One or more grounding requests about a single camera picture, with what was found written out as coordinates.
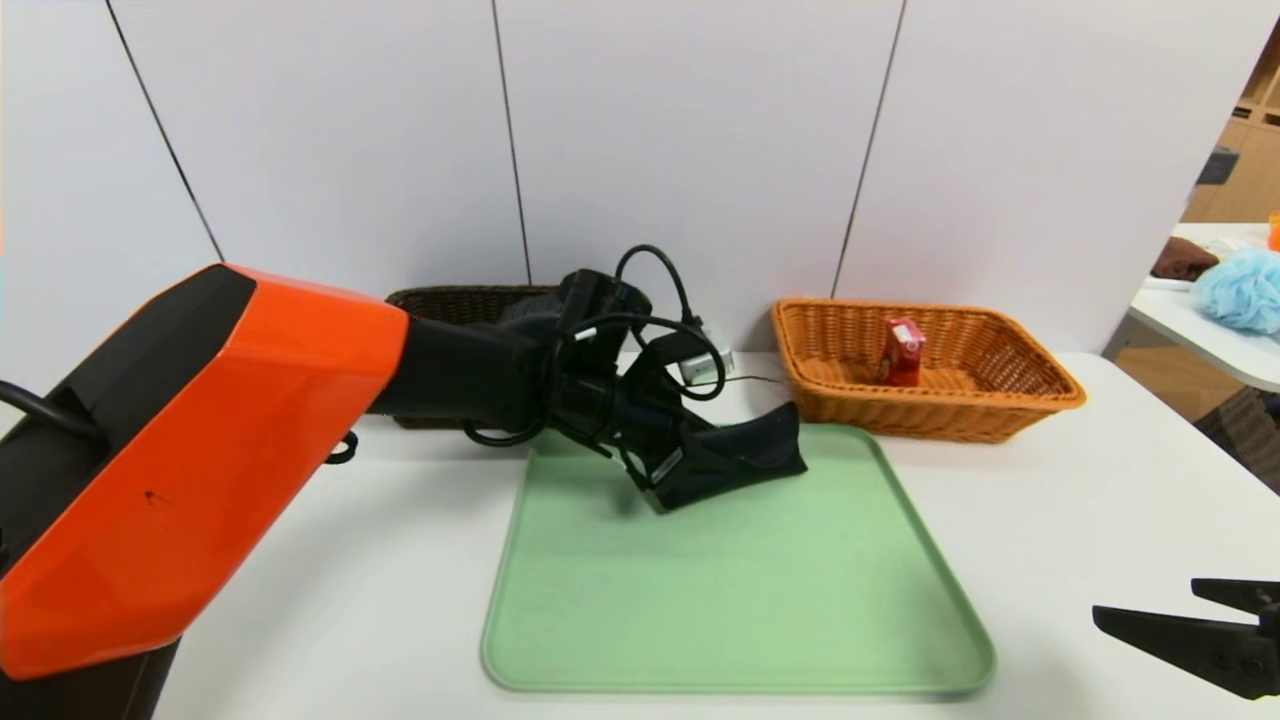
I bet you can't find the black glasses pouch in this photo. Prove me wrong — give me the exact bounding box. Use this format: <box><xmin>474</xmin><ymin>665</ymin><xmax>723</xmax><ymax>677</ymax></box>
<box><xmin>655</xmin><ymin>402</ymin><xmax>809</xmax><ymax>513</ymax></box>

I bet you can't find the small red snack box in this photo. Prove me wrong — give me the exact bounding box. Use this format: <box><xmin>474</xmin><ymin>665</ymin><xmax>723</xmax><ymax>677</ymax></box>
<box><xmin>879</xmin><ymin>317</ymin><xmax>927</xmax><ymax>388</ymax></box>

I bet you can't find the dark brown wicker basket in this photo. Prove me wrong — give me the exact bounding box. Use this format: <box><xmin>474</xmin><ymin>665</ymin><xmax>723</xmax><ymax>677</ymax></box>
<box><xmin>385</xmin><ymin>285</ymin><xmax>561</xmax><ymax>431</ymax></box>

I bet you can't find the orange wicker basket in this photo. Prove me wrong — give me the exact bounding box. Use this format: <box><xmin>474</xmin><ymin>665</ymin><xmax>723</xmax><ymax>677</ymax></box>
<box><xmin>771</xmin><ymin>297</ymin><xmax>1088</xmax><ymax>444</ymax></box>

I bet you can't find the light green plastic tray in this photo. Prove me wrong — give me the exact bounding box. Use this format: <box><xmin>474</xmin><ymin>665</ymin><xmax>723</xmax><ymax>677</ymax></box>
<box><xmin>480</xmin><ymin>422</ymin><xmax>997</xmax><ymax>696</ymax></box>

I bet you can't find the brown folded cloth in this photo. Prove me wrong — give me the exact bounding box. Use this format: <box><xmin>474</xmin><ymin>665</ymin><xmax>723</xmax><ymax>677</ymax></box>
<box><xmin>1148</xmin><ymin>238</ymin><xmax>1221</xmax><ymax>284</ymax></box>

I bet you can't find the white side table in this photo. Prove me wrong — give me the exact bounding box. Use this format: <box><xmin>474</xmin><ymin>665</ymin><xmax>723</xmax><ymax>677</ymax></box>
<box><xmin>1126</xmin><ymin>224</ymin><xmax>1280</xmax><ymax>395</ymax></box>

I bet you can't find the dark grey box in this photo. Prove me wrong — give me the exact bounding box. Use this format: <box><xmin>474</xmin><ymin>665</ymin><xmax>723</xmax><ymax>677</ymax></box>
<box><xmin>1194</xmin><ymin>148</ymin><xmax>1239</xmax><ymax>189</ymax></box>

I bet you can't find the light blue bath loofah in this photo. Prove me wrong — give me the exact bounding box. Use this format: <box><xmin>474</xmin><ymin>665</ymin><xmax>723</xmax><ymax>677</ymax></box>
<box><xmin>1188</xmin><ymin>250</ymin><xmax>1280</xmax><ymax>337</ymax></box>

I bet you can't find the dark woven seat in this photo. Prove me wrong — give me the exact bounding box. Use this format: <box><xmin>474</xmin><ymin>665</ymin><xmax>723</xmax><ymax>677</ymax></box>
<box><xmin>1193</xmin><ymin>388</ymin><xmax>1280</xmax><ymax>497</ymax></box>

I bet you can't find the light wooden shelf cabinet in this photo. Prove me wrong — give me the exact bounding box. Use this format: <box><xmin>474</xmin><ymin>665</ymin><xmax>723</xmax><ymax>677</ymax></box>
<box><xmin>1178</xmin><ymin>20</ymin><xmax>1280</xmax><ymax>227</ymax></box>

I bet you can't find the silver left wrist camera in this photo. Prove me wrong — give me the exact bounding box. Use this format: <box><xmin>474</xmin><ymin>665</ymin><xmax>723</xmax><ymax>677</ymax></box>
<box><xmin>678</xmin><ymin>347</ymin><xmax>736</xmax><ymax>387</ymax></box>

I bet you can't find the black looped camera cable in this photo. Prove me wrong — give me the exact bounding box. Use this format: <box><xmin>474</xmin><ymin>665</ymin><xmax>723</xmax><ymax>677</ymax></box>
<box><xmin>615</xmin><ymin>245</ymin><xmax>729</xmax><ymax>403</ymax></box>

